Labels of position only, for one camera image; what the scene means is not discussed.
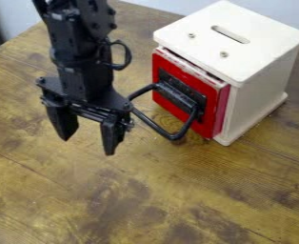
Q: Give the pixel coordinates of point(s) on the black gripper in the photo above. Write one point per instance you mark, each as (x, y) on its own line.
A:
(83, 92)

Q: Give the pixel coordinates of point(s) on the black drawer handle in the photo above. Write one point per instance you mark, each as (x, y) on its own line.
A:
(178, 98)

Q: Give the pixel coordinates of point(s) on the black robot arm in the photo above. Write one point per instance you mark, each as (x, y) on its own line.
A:
(79, 25)

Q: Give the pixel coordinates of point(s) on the white wooden box cabinet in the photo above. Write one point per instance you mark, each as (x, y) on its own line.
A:
(245, 48)

